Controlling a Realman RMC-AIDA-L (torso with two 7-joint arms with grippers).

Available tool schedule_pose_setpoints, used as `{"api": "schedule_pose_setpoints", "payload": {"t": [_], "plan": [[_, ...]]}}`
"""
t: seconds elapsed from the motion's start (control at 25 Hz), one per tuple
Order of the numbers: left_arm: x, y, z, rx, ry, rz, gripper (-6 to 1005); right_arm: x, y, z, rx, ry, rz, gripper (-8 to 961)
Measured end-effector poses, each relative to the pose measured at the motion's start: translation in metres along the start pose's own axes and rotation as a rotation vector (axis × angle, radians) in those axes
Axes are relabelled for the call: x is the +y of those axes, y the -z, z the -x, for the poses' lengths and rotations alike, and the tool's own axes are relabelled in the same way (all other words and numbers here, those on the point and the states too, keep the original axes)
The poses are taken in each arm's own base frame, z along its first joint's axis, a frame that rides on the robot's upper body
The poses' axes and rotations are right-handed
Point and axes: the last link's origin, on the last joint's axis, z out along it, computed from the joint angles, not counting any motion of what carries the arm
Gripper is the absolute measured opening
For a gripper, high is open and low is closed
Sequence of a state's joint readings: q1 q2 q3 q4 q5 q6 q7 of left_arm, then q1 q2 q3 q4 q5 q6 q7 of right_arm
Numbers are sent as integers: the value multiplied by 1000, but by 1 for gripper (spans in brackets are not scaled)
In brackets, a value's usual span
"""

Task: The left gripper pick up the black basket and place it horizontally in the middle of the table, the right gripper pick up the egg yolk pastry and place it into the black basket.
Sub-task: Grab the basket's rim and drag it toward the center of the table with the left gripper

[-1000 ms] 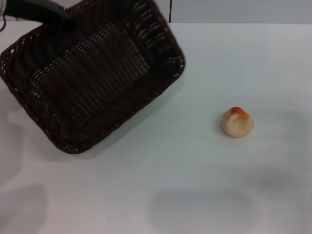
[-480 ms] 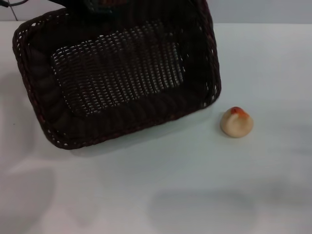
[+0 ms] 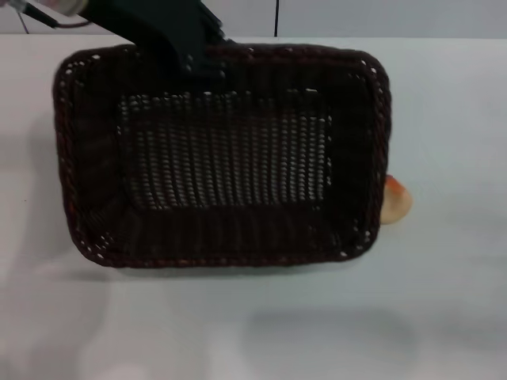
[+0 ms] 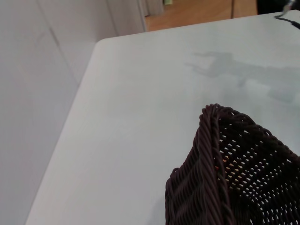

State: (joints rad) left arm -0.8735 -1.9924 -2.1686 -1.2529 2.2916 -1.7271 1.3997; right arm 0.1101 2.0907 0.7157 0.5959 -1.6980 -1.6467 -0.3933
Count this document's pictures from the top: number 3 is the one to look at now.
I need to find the peach with orange blush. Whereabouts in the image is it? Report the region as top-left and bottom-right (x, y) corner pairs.
(380, 173), (414, 226)

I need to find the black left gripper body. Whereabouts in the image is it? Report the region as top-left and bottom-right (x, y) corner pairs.
(77, 0), (207, 60)

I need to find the dark brown woven basket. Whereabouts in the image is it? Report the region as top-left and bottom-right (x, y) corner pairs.
(51, 42), (393, 270)

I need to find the thin dark arm cable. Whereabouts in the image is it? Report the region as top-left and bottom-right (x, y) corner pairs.
(17, 6), (94, 29)

